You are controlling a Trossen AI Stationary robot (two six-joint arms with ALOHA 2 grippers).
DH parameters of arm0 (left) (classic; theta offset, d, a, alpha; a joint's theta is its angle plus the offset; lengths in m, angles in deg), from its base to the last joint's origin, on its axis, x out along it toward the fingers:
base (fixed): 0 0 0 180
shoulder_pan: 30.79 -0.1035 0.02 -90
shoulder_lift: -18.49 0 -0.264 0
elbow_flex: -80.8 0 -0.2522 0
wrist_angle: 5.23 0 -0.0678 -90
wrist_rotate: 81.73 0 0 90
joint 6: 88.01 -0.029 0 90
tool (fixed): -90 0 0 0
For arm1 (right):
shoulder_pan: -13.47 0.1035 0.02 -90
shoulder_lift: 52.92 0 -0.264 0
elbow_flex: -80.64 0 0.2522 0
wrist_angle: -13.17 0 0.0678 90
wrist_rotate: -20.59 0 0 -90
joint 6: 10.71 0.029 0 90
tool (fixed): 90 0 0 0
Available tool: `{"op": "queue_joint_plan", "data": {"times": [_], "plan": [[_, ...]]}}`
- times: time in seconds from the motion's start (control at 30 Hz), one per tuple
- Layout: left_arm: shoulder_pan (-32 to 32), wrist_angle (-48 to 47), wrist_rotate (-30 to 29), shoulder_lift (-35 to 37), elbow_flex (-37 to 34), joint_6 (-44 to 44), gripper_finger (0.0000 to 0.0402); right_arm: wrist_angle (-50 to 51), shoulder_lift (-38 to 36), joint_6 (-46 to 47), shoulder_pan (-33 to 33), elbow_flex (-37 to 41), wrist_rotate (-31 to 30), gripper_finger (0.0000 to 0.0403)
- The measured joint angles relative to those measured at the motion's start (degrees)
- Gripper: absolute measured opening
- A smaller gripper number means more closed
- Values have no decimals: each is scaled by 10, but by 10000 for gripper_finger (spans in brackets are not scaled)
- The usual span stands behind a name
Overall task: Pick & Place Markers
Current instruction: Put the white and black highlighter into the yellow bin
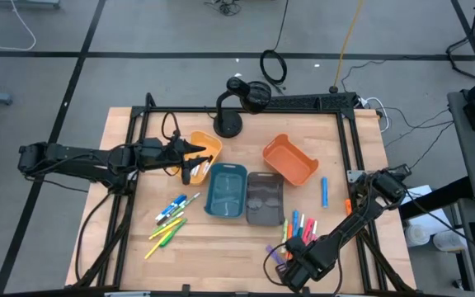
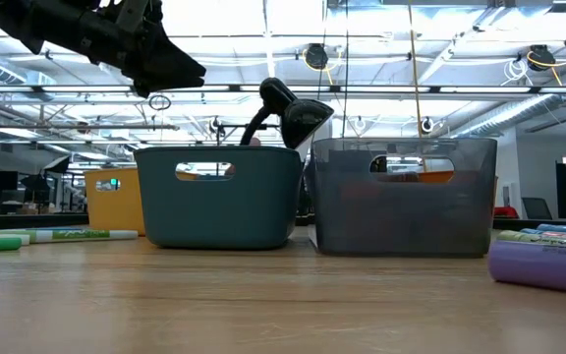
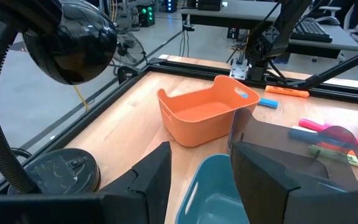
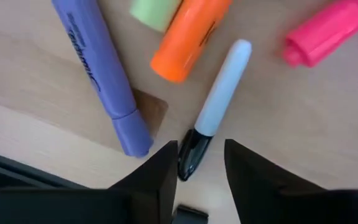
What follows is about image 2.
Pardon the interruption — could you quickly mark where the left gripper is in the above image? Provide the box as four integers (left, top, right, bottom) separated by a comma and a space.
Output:
46, 0, 207, 98

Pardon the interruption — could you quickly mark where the purple highlighter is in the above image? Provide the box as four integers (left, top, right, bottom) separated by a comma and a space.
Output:
487, 239, 566, 297

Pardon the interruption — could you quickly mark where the yellow plastic bin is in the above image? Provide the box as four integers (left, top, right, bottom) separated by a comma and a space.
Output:
85, 167, 145, 236

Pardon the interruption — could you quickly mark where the black scanner on stand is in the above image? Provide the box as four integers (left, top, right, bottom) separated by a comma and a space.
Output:
239, 77, 336, 150

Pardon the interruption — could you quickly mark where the teal plastic bin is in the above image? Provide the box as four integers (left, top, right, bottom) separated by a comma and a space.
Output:
133, 145, 305, 251

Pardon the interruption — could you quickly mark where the grey office chair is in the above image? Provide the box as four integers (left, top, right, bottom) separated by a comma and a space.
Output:
522, 196, 554, 220

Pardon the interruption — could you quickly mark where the grey translucent plastic bin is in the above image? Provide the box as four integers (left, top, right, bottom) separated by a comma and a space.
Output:
310, 137, 499, 259

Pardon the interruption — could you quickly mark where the black coiled hanging cable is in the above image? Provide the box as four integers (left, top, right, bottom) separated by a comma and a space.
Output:
147, 93, 172, 112

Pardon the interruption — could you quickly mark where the black ceiling cable reel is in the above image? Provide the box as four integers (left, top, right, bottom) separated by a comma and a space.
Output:
526, 43, 557, 73
304, 42, 330, 72

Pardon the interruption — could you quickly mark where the silver ventilation duct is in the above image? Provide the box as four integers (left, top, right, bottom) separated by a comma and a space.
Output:
452, 92, 566, 140

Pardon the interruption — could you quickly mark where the yellow hanging cord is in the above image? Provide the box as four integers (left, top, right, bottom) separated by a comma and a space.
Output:
407, 0, 425, 140

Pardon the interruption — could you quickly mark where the black hanging cord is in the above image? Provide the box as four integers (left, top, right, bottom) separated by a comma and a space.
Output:
342, 0, 351, 139

